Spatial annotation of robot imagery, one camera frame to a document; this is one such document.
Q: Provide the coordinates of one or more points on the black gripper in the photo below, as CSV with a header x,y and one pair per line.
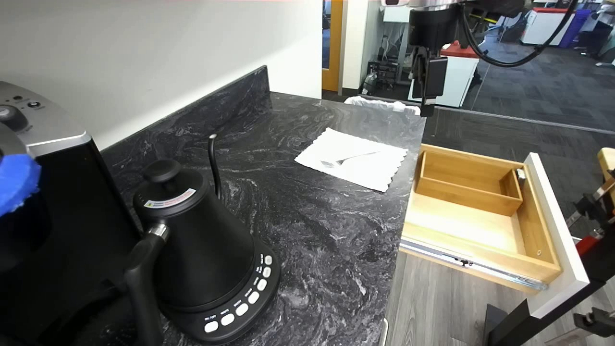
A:
x,y
432,29

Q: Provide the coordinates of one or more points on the wooden drawer organizer box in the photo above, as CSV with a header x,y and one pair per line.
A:
x,y
467,173

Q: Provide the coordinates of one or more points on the white paper napkin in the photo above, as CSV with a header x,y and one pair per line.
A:
x,y
371,169

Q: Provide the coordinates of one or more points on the open wooden drawer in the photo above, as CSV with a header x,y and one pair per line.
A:
x,y
473,231

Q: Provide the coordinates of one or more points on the white cabinet red top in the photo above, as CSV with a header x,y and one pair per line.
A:
x,y
461,69

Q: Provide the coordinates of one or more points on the trash bin white liner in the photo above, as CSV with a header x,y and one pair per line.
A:
x,y
384,104

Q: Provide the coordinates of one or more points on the white box red lid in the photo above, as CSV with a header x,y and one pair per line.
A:
x,y
544,25

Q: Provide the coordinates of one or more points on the blue bin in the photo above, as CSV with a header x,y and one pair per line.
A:
x,y
580,25

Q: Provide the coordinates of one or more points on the light wooden board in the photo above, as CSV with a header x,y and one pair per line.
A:
x,y
607,167

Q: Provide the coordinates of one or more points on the red black clamp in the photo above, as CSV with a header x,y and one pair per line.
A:
x,y
588,244

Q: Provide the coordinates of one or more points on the black electric kettle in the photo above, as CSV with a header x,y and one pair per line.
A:
x,y
203,256

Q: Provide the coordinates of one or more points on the black silver coffee maker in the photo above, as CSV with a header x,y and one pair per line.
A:
x,y
57,256

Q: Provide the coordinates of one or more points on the blue tape piece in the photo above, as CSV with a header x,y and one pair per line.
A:
x,y
15,183

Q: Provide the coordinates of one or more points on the orange wooden door frame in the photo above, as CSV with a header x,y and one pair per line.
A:
x,y
332,44

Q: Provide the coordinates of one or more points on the black metal stand frame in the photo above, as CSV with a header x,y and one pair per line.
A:
x,y
544,313

